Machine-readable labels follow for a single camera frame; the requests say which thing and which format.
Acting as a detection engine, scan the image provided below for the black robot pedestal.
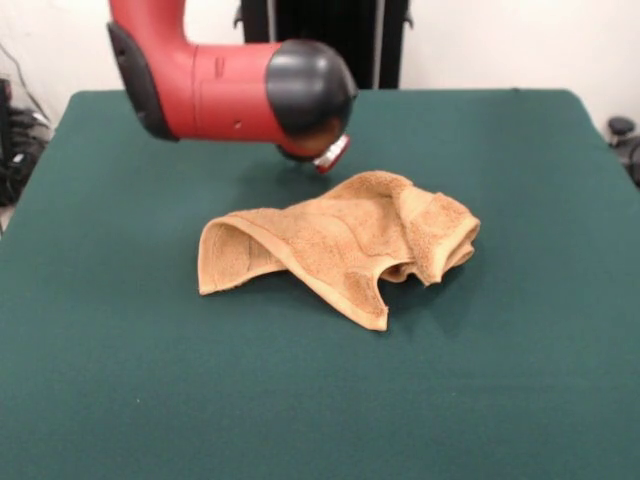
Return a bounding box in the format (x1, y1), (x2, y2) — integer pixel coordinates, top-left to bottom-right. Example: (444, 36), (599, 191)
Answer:
(232, 0), (415, 91)

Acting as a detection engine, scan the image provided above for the dark green table cloth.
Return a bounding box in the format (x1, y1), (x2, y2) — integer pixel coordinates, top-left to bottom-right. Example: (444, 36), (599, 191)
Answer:
(0, 88), (640, 480)

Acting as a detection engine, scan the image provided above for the tan terry towel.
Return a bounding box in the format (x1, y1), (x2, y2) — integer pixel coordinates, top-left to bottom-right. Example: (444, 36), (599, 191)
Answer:
(197, 170), (482, 332)

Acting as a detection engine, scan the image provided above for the black equipment pile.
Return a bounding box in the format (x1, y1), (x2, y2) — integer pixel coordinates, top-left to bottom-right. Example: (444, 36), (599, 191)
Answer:
(0, 77), (54, 207)

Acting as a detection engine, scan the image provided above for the dark pedestal leg with knob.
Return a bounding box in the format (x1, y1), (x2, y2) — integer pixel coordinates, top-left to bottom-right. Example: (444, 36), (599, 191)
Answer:
(607, 116), (640, 189)

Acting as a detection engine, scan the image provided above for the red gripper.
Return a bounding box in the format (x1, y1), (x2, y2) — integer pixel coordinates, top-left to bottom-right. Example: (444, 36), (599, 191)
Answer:
(314, 134), (351, 175)

